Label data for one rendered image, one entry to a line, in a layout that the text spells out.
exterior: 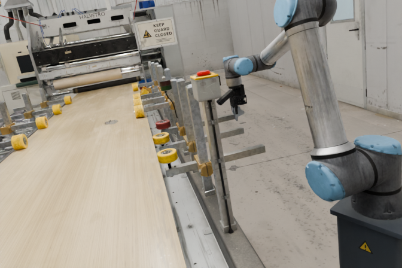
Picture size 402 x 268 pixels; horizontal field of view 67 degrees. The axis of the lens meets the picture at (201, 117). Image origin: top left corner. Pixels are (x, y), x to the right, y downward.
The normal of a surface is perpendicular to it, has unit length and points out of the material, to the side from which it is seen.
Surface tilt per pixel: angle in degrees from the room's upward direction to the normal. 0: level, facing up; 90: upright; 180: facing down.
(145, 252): 0
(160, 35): 90
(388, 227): 0
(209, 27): 90
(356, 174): 74
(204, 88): 90
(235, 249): 0
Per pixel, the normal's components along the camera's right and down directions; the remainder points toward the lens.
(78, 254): -0.16, -0.95
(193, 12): 0.15, 0.23
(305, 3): 0.26, -0.07
